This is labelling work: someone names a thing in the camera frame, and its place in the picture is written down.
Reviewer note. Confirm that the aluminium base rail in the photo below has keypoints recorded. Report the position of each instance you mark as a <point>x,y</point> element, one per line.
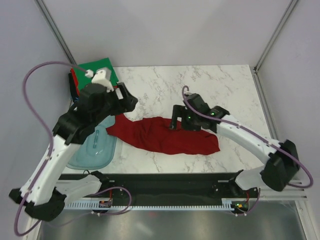
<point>289,193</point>

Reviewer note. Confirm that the clear blue plastic bin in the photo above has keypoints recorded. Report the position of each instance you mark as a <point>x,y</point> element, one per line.
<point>98,149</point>

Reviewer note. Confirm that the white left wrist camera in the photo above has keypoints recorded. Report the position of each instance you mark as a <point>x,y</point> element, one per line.
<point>102,76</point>

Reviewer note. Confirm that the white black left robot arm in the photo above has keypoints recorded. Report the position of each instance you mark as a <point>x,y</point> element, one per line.
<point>40,197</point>

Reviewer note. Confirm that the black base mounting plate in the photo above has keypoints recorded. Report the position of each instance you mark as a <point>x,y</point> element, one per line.
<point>173,189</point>

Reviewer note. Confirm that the right aluminium frame post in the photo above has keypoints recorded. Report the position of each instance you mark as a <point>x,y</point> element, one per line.
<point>275,35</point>

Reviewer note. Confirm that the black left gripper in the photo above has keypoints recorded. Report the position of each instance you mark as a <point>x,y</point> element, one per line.
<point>129,101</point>

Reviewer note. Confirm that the white slotted cable duct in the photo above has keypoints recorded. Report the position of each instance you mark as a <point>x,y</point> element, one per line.
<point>99,205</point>

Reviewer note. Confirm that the dark red t shirt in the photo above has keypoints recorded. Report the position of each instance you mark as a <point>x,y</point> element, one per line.
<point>154,135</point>

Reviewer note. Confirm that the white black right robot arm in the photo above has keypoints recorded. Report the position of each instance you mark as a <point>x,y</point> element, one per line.
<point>279,158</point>

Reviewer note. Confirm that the aluminium frame post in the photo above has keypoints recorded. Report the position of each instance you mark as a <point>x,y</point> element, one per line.
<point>275,35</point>
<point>44,10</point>

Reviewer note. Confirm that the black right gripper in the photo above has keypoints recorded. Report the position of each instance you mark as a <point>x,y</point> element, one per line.
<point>180,110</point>

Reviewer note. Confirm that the left aluminium frame post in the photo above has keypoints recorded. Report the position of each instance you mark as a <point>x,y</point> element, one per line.
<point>44,10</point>

